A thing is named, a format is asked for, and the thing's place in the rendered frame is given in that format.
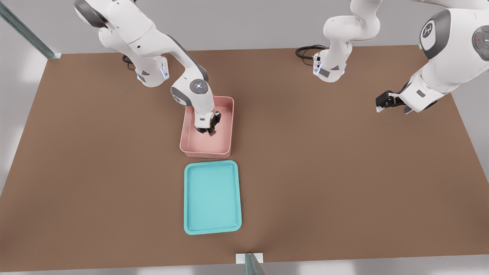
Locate pink open box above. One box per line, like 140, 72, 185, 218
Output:
180, 96, 234, 159

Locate pale blue-green tray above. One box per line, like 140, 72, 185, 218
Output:
184, 160, 242, 235

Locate silver frame post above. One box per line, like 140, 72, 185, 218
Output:
236, 252, 266, 275
0, 1, 62, 60

